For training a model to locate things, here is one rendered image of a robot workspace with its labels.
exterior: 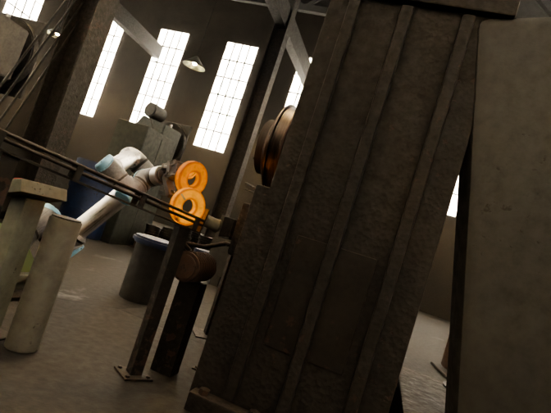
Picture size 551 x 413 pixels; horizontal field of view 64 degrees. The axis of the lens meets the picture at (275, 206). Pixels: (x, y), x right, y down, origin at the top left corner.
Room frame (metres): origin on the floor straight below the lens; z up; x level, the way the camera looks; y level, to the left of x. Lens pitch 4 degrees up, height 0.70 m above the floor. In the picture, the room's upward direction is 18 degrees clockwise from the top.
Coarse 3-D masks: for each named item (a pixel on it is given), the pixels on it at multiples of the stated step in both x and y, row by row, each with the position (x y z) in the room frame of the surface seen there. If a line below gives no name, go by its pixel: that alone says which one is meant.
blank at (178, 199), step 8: (176, 192) 1.75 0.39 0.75; (184, 192) 1.75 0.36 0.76; (192, 192) 1.77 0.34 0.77; (176, 200) 1.73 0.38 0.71; (184, 200) 1.76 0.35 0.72; (192, 200) 1.80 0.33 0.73; (200, 200) 1.81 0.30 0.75; (192, 208) 1.82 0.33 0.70; (200, 208) 1.82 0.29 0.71; (176, 216) 1.75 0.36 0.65; (200, 216) 1.83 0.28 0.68; (184, 224) 1.78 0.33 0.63; (192, 224) 1.81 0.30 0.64
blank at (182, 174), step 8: (184, 168) 1.83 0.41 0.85; (192, 168) 1.86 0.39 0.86; (200, 168) 1.89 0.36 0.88; (176, 176) 1.83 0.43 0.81; (184, 176) 1.84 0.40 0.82; (200, 176) 1.90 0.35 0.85; (176, 184) 1.85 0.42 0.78; (184, 184) 1.85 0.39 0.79; (192, 184) 1.91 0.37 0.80; (200, 184) 1.91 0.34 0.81; (200, 192) 1.92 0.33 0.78
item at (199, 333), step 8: (224, 224) 2.83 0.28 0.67; (232, 224) 2.85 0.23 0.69; (224, 232) 2.84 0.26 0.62; (232, 232) 2.59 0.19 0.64; (232, 256) 2.69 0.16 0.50; (224, 272) 2.71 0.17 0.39; (224, 280) 2.69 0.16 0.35; (216, 296) 2.70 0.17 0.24; (216, 304) 2.69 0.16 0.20; (208, 320) 2.70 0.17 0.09; (200, 328) 2.80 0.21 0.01; (208, 328) 2.69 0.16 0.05; (200, 336) 2.61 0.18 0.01
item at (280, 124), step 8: (280, 112) 2.00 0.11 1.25; (288, 112) 2.02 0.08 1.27; (280, 120) 1.99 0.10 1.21; (288, 120) 1.98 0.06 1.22; (272, 128) 1.96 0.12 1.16; (280, 128) 1.97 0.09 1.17; (272, 136) 1.97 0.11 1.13; (280, 136) 1.96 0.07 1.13; (272, 144) 1.97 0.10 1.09; (272, 152) 1.97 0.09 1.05; (264, 160) 1.98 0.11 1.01; (272, 160) 1.98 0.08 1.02; (264, 168) 2.00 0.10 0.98; (272, 168) 1.99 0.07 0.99; (264, 176) 2.04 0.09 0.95; (272, 176) 2.02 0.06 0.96; (264, 184) 2.08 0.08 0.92
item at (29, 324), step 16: (48, 224) 1.67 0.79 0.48; (64, 224) 1.66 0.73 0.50; (80, 224) 1.72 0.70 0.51; (48, 240) 1.66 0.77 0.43; (64, 240) 1.67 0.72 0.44; (48, 256) 1.66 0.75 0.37; (64, 256) 1.69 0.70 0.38; (32, 272) 1.67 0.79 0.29; (48, 272) 1.66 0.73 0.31; (64, 272) 1.72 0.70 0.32; (32, 288) 1.66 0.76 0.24; (48, 288) 1.68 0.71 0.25; (32, 304) 1.66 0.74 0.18; (48, 304) 1.69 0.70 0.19; (16, 320) 1.66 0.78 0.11; (32, 320) 1.67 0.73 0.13; (16, 336) 1.66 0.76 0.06; (32, 336) 1.68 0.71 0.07; (32, 352) 1.70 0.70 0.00
